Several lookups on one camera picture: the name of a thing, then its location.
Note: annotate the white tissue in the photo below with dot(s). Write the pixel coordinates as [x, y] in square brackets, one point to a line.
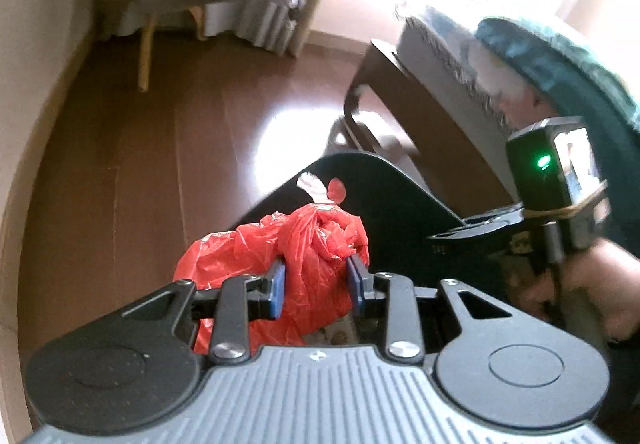
[310, 185]

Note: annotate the black trash bin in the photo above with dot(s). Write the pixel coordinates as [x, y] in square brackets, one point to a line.
[400, 204]

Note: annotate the person's right hand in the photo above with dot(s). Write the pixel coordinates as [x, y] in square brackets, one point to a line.
[620, 289]

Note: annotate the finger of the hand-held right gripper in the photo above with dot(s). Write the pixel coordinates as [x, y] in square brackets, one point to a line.
[475, 230]
[495, 216]

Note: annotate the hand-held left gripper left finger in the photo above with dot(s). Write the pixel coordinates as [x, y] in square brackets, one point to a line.
[277, 289]

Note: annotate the wooden chair leg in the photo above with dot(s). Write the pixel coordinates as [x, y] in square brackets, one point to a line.
[146, 53]

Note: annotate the lace-trimmed printed bed sheet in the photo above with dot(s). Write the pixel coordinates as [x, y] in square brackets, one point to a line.
[450, 53]

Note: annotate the red plastic bag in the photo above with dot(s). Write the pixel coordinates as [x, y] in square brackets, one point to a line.
[300, 244]

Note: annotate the white hanging cloth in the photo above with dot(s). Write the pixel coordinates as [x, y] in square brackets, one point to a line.
[225, 18]

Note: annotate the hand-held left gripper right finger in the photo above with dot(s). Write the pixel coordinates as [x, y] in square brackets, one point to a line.
[356, 286]

